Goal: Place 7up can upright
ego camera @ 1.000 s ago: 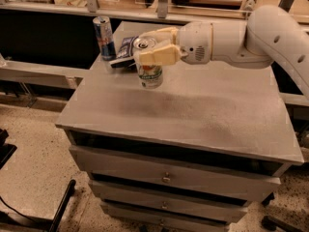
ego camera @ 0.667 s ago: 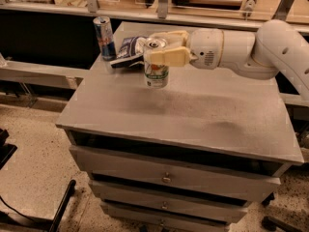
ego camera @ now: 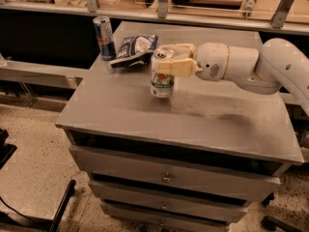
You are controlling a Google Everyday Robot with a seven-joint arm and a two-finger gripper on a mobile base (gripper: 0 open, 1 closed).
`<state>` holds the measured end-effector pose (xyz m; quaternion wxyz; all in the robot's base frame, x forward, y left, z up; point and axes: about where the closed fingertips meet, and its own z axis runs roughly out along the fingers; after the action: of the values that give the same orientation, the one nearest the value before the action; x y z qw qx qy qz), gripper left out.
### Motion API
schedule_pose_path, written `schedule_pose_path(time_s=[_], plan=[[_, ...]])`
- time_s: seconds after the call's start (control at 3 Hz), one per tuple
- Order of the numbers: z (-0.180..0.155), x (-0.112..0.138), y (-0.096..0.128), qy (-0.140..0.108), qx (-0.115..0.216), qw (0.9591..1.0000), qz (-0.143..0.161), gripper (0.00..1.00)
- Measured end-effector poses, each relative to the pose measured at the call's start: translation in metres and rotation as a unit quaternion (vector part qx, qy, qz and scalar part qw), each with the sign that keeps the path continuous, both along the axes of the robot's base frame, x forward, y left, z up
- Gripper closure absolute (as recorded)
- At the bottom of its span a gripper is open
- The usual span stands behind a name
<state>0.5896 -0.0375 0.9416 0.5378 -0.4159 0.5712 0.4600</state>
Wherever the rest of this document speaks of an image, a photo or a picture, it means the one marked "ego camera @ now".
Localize blue silver Red Bull can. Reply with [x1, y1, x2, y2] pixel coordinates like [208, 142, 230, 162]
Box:
[93, 16, 116, 61]

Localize grey drawer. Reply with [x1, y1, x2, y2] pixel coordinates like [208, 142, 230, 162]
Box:
[70, 145, 280, 201]
[100, 202, 229, 232]
[89, 180, 247, 223]

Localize black caster wheel bar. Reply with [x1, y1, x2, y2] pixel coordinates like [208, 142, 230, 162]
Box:
[261, 216, 302, 232]

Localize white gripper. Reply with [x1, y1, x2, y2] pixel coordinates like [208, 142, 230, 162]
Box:
[156, 43, 230, 81]

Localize grey drawer cabinet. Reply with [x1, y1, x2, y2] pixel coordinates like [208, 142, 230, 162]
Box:
[55, 20, 305, 232]

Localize black chair leg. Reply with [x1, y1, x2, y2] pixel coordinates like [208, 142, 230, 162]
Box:
[48, 180, 76, 232]

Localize middle grey drawer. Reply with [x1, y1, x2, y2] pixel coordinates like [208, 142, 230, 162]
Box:
[89, 180, 247, 223]

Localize grey metal rail shelf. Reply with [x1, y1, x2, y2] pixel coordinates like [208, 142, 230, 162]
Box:
[0, 61, 88, 89]

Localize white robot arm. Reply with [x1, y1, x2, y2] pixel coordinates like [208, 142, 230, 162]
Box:
[152, 38, 309, 115]

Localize top grey drawer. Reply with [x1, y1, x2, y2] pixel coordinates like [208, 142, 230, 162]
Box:
[70, 145, 280, 201]

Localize bottom grey drawer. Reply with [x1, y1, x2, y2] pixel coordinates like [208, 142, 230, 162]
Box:
[100, 202, 229, 232]

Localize white green 7up can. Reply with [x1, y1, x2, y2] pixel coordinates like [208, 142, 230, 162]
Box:
[151, 48, 175, 99]

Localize blue white snack bag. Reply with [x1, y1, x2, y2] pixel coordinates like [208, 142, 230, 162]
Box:
[110, 35, 158, 68]

